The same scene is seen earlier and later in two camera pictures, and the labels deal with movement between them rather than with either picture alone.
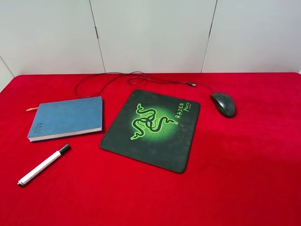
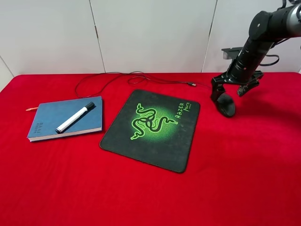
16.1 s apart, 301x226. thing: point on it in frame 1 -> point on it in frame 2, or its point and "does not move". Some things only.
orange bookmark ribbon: [32, 108] does not move
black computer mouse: [224, 104] does not move
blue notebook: [67, 118] does not move
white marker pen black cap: [65, 149] -> [73, 118]
